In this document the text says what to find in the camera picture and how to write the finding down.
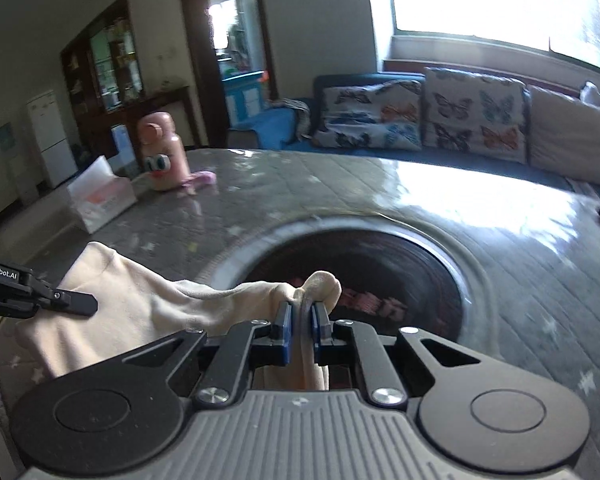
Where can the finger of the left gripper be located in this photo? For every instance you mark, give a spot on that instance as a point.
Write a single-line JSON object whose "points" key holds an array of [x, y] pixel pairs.
{"points": [[60, 300]]}

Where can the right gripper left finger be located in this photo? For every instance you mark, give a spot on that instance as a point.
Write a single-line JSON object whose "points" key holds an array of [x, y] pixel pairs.
{"points": [[123, 412]]}

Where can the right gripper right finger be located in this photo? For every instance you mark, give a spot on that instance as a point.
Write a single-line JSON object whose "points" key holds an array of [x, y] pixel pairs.
{"points": [[478, 411]]}

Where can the cream long-sleeve shirt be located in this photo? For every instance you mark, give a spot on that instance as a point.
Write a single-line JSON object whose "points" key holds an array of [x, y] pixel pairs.
{"points": [[137, 306]]}

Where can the white tissue pack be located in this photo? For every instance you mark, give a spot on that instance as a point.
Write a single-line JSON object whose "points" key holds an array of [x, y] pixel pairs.
{"points": [[98, 196]]}

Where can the round black induction cooktop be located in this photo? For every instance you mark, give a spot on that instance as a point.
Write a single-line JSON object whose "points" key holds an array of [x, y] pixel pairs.
{"points": [[386, 280]]}

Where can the grey quilted star tablecloth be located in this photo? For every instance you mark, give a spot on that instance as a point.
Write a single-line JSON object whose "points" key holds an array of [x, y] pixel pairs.
{"points": [[526, 257]]}

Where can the pink cartoon water bottle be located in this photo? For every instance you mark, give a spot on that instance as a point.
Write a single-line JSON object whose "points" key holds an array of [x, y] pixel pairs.
{"points": [[163, 153]]}

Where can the white refrigerator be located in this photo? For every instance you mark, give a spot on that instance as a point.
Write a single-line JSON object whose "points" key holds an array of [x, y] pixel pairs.
{"points": [[51, 139]]}

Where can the dark wooden cabinet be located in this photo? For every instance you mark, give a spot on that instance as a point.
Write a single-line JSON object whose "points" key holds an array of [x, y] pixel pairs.
{"points": [[106, 87]]}

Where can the dark blue sofa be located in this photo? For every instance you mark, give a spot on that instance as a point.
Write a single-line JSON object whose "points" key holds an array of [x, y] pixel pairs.
{"points": [[288, 125]]}

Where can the grey blanket on sofa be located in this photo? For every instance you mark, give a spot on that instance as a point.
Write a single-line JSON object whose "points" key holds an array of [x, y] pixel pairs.
{"points": [[301, 113]]}

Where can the plain beige cushion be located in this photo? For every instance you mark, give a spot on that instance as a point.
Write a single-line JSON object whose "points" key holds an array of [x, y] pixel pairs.
{"points": [[564, 135]]}

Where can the middle butterfly cushion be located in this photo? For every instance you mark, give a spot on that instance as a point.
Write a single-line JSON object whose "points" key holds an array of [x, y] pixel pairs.
{"points": [[474, 113]]}

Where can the butterfly cushion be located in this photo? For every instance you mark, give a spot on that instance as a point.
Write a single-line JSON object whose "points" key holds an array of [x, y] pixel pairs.
{"points": [[384, 116], [474, 113]]}

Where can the left butterfly cushion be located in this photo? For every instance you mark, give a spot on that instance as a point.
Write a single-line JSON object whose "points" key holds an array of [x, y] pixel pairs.
{"points": [[384, 116]]}

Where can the white plush toy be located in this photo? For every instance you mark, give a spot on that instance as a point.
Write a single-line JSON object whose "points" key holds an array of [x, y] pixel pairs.
{"points": [[590, 94]]}

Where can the window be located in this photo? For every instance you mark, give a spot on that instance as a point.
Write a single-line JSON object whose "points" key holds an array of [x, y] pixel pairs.
{"points": [[567, 28]]}

